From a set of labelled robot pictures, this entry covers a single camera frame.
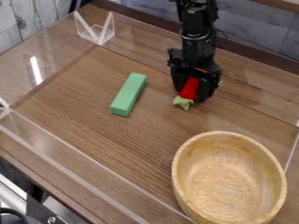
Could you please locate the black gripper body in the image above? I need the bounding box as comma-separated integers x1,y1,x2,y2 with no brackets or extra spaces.
167,48,222,80

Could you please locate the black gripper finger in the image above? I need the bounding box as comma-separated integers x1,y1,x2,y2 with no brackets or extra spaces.
171,68,190,92
198,74,220,102

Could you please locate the red plush strawberry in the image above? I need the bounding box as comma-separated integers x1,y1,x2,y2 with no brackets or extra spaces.
172,77,200,110

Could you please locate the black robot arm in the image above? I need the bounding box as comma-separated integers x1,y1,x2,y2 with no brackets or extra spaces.
167,0,222,102

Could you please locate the green foam block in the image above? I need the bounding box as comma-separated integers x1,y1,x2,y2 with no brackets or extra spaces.
110,73,147,116

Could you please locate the wooden bowl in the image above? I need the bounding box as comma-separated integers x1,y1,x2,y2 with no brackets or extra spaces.
172,131,287,224

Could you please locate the clear acrylic enclosure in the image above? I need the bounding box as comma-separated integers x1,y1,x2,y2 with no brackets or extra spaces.
0,7,299,224

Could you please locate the grey metal table frame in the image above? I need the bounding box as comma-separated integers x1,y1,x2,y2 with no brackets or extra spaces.
0,158,88,224

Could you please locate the black cable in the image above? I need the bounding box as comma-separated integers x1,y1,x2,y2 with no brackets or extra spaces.
0,206,34,224

